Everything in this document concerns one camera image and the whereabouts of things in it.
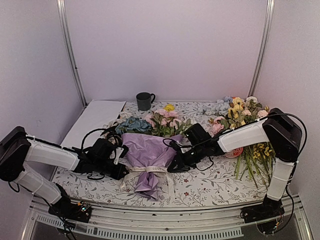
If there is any front aluminium rail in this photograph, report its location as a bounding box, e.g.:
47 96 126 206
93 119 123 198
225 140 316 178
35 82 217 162
21 194 315 240

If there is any red patterned bowl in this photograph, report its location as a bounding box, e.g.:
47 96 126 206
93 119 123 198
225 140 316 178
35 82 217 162
225 147 243 159

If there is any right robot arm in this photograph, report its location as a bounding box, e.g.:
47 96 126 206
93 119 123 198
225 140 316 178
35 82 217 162
163 108 307 218

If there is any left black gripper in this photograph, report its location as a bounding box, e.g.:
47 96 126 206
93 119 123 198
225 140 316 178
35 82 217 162
94 158 129 181

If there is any yellow flower stem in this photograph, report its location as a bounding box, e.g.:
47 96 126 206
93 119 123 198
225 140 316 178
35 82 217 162
163 104 175 112

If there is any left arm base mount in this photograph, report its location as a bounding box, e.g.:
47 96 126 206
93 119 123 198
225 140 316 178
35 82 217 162
48 199 92 223

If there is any pile of fake flowers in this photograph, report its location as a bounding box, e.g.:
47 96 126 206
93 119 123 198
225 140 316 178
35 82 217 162
208 96 276 187

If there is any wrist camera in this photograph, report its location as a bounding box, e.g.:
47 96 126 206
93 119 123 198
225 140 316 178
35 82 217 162
113 145 129 165
162 138 184 153

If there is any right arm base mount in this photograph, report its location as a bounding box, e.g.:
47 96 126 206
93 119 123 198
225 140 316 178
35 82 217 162
240 197 285 223

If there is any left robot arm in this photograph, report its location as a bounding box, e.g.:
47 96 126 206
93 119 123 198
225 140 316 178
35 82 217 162
0 126 129 217

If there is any white printed ribbon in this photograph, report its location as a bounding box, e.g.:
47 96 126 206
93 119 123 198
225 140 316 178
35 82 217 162
119 166 175 201

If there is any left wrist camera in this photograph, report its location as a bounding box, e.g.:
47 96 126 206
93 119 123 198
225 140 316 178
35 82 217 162
113 145 129 165

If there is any pink wrapping paper sheet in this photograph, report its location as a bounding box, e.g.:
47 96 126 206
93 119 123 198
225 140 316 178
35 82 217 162
121 132 185 202

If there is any left aluminium frame post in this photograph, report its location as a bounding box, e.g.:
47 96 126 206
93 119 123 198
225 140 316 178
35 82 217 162
56 0 88 108

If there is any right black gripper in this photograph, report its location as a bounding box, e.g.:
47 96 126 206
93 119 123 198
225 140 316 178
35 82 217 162
167 143 206 173

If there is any aluminium frame post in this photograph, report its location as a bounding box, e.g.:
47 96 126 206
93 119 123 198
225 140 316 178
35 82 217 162
56 0 88 108
247 0 275 97

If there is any blue hydrangea stem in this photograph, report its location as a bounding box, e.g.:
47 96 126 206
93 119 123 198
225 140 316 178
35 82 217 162
115 116 152 135

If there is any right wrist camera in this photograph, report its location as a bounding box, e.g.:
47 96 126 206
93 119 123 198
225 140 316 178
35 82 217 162
162 138 184 153

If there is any right aluminium frame post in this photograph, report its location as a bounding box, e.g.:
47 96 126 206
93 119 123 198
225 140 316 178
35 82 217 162
247 0 275 97

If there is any dark grey mug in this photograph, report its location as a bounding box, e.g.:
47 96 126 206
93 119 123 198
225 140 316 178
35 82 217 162
136 92 156 111

